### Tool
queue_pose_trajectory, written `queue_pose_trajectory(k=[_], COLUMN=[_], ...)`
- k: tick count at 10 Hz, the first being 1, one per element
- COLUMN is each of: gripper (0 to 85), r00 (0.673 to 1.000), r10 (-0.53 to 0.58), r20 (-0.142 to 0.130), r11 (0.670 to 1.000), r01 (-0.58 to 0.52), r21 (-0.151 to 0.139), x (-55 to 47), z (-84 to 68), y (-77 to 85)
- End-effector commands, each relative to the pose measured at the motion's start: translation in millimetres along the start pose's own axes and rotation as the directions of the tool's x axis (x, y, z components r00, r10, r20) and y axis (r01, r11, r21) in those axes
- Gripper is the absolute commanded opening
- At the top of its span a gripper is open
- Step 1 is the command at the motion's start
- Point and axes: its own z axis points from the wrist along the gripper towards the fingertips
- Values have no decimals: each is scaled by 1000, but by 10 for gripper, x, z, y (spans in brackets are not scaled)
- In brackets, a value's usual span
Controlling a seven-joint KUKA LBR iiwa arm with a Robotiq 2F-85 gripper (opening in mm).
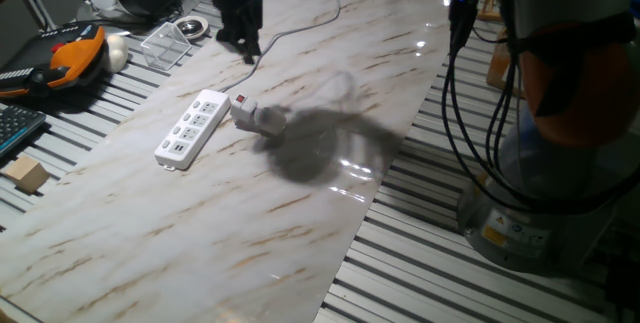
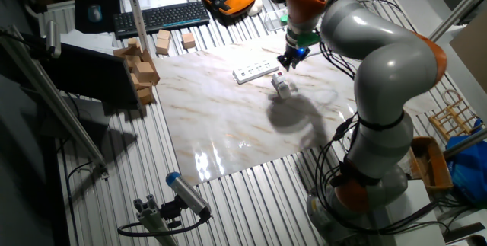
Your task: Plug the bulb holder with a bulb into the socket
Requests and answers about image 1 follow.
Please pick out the white tape roll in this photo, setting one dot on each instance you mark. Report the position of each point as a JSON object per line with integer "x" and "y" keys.
{"x": 191, "y": 26}

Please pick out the white plug adapter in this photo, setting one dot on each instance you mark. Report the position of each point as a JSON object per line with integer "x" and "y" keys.
{"x": 255, "y": 115}

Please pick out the orange black teach pendant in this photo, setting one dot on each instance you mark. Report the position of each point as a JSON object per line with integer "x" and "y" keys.
{"x": 70, "y": 60}

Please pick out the marble pattern board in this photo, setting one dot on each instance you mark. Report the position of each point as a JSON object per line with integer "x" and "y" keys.
{"x": 225, "y": 223}

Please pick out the black keyboard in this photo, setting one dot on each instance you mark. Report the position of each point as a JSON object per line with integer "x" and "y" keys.
{"x": 17, "y": 125}

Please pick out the light wooden block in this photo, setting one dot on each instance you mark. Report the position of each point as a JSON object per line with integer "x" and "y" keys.
{"x": 26, "y": 173}

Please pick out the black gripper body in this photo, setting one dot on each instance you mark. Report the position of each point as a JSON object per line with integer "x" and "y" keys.
{"x": 235, "y": 8}

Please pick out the clear plastic box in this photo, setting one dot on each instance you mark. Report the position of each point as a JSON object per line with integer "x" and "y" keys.
{"x": 165, "y": 45}

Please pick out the white rounded object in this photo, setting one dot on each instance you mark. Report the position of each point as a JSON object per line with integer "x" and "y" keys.
{"x": 116, "y": 53}

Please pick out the wooden rack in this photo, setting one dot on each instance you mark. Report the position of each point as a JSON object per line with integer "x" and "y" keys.
{"x": 500, "y": 68}

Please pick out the white power strip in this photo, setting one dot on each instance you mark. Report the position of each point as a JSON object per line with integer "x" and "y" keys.
{"x": 192, "y": 130}

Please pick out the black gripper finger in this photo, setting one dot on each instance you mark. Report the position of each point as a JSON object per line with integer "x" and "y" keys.
{"x": 226, "y": 36}
{"x": 251, "y": 48}

